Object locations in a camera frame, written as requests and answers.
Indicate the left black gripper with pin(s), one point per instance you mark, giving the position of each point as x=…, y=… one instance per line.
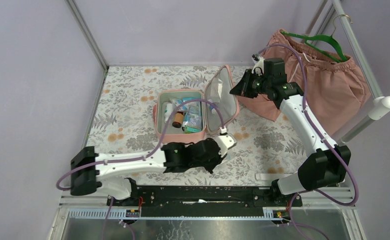
x=213, y=153

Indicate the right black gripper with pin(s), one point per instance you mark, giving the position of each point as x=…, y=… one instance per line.
x=242, y=87

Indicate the small green box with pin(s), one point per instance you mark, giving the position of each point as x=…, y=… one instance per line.
x=191, y=130

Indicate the white gauze packet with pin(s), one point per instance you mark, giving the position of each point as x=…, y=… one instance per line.
x=216, y=89

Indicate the blue white pouch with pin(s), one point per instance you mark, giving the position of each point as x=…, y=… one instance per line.
x=193, y=115

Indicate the white bottle blue label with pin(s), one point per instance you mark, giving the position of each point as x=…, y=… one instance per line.
x=213, y=109

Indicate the pink medicine kit case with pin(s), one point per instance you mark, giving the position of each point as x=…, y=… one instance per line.
x=228, y=109

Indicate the brown bottle orange cap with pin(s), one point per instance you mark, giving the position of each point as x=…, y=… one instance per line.
x=178, y=120

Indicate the white bottle green label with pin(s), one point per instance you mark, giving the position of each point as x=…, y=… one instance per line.
x=167, y=111

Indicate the blue white sachet pack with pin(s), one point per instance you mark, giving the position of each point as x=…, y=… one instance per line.
x=177, y=103

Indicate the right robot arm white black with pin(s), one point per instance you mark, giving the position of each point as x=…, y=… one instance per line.
x=326, y=160

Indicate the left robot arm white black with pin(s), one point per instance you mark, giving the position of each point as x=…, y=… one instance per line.
x=108, y=173

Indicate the pink shorts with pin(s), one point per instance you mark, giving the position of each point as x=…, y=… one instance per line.
x=336, y=91

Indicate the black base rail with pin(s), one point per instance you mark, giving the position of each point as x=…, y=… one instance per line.
x=202, y=201

